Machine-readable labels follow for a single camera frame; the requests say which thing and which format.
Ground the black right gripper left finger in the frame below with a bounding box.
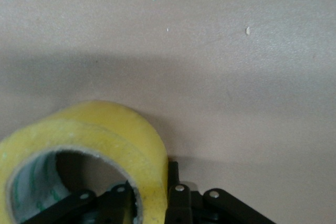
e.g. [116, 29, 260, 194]
[26, 180, 138, 224]

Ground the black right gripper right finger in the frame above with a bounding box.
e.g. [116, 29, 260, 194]
[167, 161, 277, 224]

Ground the yellow clear tape roll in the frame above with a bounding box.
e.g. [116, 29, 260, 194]
[0, 100, 169, 224]

